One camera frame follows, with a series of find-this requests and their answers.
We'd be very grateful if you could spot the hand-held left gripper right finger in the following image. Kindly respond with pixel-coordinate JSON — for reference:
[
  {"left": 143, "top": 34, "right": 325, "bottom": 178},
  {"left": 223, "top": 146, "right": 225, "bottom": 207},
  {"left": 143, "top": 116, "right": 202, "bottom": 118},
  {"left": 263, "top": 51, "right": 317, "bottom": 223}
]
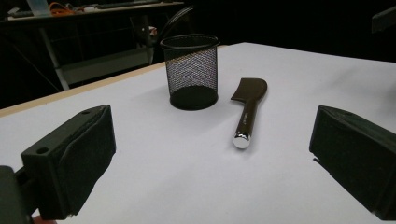
[{"left": 308, "top": 105, "right": 396, "bottom": 221}]

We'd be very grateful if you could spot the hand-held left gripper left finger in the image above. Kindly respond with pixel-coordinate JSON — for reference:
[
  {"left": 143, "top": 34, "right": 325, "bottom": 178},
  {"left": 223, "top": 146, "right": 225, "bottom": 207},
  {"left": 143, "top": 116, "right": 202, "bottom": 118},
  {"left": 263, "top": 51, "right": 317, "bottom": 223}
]
[{"left": 21, "top": 104, "right": 117, "bottom": 220}]

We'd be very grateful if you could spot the black mesh pen holder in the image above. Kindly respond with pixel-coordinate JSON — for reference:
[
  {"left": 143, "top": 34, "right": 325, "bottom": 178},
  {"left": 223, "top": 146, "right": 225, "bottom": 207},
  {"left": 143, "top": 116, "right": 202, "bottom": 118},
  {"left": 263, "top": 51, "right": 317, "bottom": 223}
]
[{"left": 160, "top": 34, "right": 221, "bottom": 111}]

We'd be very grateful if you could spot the white table sheet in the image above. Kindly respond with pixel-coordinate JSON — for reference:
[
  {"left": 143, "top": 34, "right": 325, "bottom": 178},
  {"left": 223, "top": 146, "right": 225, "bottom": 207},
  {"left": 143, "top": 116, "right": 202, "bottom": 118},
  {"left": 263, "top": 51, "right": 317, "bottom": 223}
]
[{"left": 0, "top": 41, "right": 396, "bottom": 224}]

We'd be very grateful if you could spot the desk with white legs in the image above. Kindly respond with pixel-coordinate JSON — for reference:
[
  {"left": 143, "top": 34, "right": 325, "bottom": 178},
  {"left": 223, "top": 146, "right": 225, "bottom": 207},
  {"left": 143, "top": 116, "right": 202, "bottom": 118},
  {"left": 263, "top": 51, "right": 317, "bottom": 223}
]
[{"left": 0, "top": 1, "right": 185, "bottom": 91}]

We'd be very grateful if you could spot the black chair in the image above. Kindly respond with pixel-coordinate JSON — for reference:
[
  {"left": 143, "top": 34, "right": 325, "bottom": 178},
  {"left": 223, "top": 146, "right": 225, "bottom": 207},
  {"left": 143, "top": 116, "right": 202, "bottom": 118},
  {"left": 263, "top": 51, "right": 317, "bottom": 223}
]
[{"left": 130, "top": 5, "right": 194, "bottom": 64}]

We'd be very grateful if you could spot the orange cable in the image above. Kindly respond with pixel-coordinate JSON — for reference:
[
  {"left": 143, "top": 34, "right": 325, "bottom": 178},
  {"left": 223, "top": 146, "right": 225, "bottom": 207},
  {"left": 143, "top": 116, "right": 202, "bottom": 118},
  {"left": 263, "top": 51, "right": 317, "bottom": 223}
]
[{"left": 48, "top": 1, "right": 78, "bottom": 17}]

